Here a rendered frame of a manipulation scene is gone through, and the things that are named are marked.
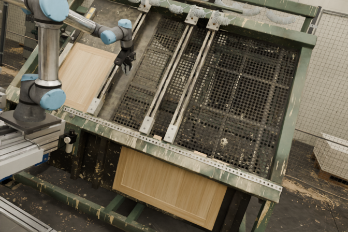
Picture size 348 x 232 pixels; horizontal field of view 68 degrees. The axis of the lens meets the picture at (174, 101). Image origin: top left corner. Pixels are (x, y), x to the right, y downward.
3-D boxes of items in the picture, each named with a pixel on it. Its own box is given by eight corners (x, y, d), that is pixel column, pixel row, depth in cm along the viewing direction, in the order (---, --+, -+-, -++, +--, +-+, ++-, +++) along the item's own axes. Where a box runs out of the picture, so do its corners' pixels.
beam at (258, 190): (9, 102, 217) (0, 97, 207) (17, 90, 221) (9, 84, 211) (274, 204, 172) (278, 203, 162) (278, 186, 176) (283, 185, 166)
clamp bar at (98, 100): (87, 114, 201) (74, 101, 179) (147, 2, 242) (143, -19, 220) (98, 118, 199) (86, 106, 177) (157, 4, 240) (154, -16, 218)
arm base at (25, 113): (27, 124, 127) (30, 105, 124) (5, 114, 131) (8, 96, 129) (52, 118, 141) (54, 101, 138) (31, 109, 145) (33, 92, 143)
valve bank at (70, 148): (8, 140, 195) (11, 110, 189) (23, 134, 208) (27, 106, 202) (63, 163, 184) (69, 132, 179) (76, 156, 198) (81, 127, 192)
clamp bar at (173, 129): (161, 141, 188) (157, 131, 166) (212, 18, 229) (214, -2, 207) (174, 146, 186) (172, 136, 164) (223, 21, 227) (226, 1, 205)
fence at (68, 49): (38, 96, 210) (35, 94, 207) (92, 10, 243) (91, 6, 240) (43, 98, 209) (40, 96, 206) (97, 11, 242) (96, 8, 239)
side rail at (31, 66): (17, 90, 221) (9, 84, 211) (80, -3, 259) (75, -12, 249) (23, 92, 220) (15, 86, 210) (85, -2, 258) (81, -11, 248)
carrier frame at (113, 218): (-4, 182, 229) (4, 94, 209) (86, 135, 360) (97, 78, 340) (237, 295, 185) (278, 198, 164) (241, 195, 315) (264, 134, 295)
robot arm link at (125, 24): (113, 20, 146) (125, 16, 151) (115, 39, 153) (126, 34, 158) (123, 25, 142) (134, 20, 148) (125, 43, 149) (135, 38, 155)
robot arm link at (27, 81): (37, 94, 142) (40, 70, 138) (51, 103, 135) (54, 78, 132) (14, 95, 132) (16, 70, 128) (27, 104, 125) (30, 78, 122)
